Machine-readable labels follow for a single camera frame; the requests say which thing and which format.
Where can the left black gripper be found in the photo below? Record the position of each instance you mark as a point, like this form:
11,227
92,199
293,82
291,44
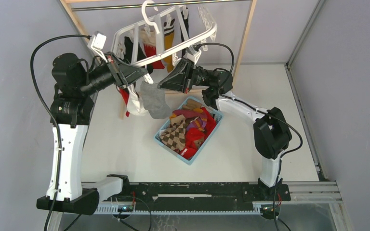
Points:
122,73

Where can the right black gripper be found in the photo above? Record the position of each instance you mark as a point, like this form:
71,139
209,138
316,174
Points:
185,68

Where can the red santa sock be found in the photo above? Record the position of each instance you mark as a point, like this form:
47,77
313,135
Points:
125,95

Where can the grey sock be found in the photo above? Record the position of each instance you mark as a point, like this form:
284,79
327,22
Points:
154,101

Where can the white fluffy sock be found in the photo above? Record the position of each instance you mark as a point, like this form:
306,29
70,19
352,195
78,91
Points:
135,104

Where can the white plastic clip hanger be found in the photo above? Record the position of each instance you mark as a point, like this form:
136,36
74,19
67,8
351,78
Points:
161,38

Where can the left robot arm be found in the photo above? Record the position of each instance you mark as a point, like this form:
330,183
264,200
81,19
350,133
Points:
70,116

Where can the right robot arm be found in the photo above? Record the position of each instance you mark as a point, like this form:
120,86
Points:
271,132

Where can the red hanging sock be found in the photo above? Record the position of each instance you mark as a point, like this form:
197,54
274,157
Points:
148,40

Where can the tan ribbed sock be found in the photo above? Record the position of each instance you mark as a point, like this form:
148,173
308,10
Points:
191,104

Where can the yellow mustard sock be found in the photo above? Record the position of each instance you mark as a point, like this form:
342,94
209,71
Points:
168,42

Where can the purple striped sock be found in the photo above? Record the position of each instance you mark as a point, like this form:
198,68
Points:
191,119

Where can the black hanging sock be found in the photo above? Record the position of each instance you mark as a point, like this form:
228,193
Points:
185,25

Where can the red sock in basket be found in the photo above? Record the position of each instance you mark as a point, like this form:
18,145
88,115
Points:
197,132

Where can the argyle brown sock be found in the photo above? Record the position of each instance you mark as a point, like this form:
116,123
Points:
174,136

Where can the light blue plastic basket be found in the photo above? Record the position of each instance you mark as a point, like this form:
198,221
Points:
215,114

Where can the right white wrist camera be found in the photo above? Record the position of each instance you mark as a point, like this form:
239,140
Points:
192,54

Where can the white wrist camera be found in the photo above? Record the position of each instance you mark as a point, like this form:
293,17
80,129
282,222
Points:
192,54
96,44

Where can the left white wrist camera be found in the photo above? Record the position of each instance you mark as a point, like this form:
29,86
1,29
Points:
96,44

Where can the wooden drying rack frame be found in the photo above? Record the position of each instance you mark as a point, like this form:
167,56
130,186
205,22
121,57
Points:
71,12

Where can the black mounting rail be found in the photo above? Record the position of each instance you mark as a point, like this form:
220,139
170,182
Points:
202,196

